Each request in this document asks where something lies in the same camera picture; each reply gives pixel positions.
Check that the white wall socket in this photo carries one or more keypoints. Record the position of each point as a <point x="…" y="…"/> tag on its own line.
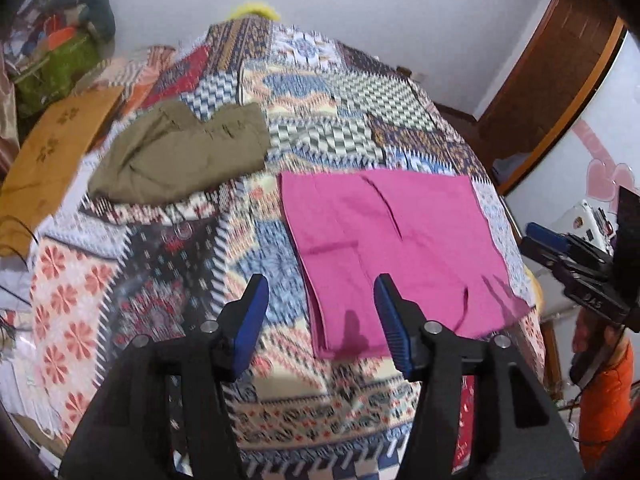
<point x="419" y="78"/>

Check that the orange box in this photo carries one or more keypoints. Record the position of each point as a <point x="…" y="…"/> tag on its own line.
<point x="60" y="36"/>

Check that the pink pants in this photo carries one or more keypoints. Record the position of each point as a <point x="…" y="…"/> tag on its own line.
<point x="400" y="220"/>

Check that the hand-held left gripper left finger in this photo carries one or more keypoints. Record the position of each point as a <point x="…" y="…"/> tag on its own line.
<point x="250" y="325"/>

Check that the brown wooden door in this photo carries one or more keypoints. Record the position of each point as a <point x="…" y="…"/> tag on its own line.
<point x="565" y="60"/>

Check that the green storage box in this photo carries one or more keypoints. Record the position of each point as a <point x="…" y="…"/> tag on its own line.
<point x="65" y="65"/>

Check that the white wardrobe door pink decor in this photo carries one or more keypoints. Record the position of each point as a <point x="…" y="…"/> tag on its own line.
<point x="595" y="150"/>

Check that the pile of paper clutter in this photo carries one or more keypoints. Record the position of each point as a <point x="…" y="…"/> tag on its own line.
<point x="30" y="25"/>

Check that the orange padded cloth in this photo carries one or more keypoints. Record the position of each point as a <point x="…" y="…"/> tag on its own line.
<point x="607" y="400"/>

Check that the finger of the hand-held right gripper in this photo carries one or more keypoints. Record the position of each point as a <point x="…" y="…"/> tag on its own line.
<point x="555" y="262"/>
<point x="545" y="234"/>

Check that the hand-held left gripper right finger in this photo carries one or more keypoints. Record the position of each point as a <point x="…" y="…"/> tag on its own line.
<point x="395" y="330"/>

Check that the wooden bed post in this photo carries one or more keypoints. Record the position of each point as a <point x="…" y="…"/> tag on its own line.
<point x="403" y="70"/>

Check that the yellow wooden lap table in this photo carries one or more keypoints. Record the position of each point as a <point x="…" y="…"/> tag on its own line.
<point x="50" y="160"/>

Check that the olive green pants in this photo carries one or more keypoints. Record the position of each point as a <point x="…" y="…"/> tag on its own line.
<point x="175" y="160"/>

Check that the patchwork printed bedspread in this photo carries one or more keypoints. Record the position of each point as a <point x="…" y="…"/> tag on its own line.
<point x="150" y="285"/>

